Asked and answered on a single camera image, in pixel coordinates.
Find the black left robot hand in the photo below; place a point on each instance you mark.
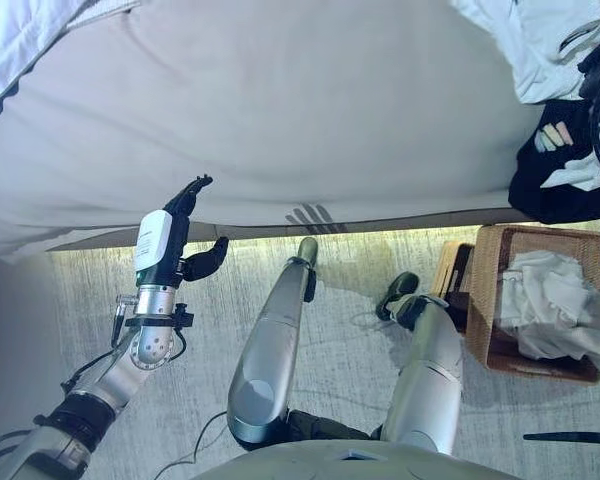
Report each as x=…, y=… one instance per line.
x=160, y=260

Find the white garment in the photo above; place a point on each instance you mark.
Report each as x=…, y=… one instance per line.
x=530, y=45

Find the beige white shirt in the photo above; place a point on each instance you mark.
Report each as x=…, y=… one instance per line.
x=545, y=305

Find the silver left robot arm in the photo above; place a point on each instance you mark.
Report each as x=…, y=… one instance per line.
x=115, y=380

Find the bed with grey sheet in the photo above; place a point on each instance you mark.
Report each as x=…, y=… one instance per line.
x=280, y=100

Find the brown wicker basket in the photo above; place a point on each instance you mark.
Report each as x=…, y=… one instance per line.
x=480, y=310

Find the silver left robot leg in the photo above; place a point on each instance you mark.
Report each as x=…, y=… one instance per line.
x=275, y=330

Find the silver robot leg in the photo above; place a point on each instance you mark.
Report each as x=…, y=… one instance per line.
x=275, y=330
x=425, y=380

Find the grey patterned rug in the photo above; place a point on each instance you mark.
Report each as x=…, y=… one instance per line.
x=340, y=360

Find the light woven tray dark inside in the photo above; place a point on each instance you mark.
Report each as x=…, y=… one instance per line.
x=452, y=280

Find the white duvet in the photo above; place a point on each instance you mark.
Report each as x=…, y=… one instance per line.
x=20, y=40

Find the grey robot torso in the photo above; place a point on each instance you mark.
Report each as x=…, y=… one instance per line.
x=350, y=465

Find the silver right robot leg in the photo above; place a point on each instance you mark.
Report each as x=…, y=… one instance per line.
x=425, y=380

